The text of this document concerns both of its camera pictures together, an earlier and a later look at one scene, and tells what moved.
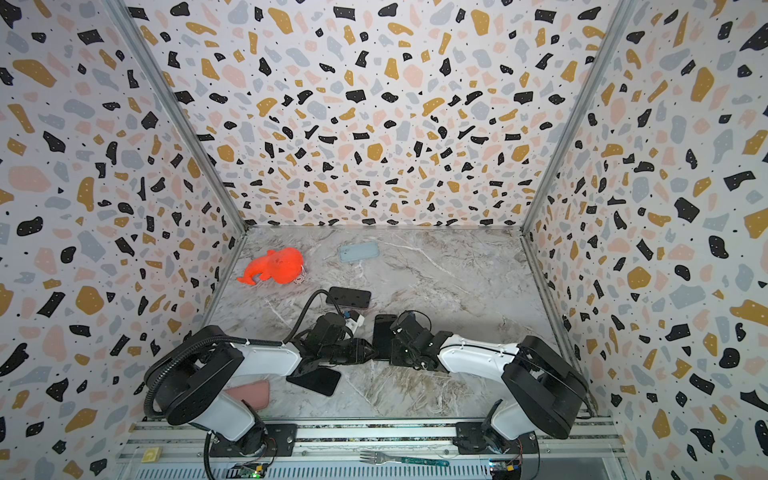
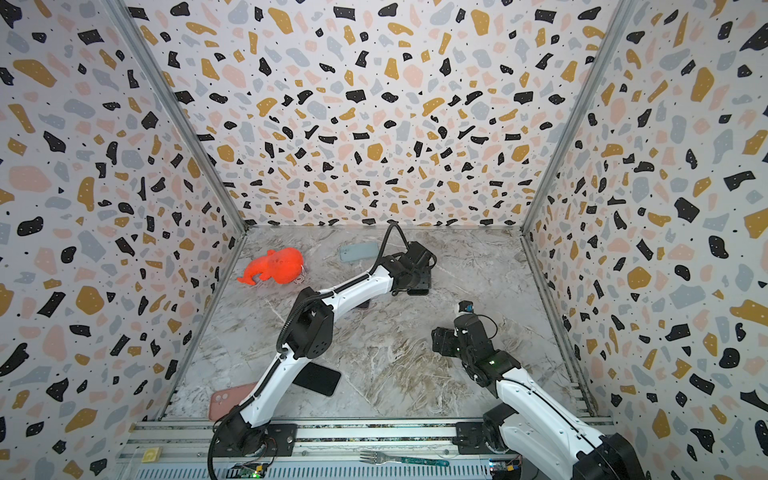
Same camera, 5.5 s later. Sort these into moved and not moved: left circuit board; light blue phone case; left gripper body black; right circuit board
Moved: left gripper body black
Not moved: right circuit board; left circuit board; light blue phone case
